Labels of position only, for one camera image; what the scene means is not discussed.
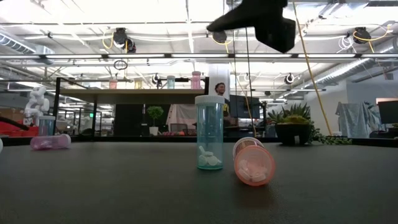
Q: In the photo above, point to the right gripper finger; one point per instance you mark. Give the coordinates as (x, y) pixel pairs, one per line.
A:
(236, 20)

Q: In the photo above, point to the pink medicine bottle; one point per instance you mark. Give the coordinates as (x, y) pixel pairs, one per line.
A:
(49, 142)
(196, 81)

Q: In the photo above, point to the tall blue medicine bottle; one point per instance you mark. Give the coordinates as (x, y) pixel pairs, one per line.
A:
(210, 130)

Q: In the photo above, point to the wide orange medicine bottle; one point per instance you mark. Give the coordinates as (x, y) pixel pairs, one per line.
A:
(253, 165)

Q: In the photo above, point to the person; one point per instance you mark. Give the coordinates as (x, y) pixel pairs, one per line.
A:
(220, 88)

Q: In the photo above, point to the black monitor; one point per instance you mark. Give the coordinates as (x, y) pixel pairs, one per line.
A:
(245, 107)
(388, 112)

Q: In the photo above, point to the potted succulent plant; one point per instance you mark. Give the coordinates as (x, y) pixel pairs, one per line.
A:
(292, 132)

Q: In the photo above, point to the white draped cloth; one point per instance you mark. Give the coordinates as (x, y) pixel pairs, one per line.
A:
(182, 113)

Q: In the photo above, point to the blue grey draped cloth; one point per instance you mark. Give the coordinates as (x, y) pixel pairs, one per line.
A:
(357, 119)

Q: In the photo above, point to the small potted topiary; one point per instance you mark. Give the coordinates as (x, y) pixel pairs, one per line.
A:
(154, 112)

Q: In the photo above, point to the black cabinet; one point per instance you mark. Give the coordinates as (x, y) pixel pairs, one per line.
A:
(127, 119)

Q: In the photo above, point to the red storage bins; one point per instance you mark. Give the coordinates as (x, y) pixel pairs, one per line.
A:
(21, 133)

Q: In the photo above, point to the silver ventilation duct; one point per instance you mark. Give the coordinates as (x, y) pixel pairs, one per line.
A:
(342, 73)
(18, 46)

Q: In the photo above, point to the wooden shelf black frame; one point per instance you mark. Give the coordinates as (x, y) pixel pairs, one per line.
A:
(130, 96)

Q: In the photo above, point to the black rig frame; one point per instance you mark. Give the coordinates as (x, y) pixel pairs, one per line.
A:
(124, 139)

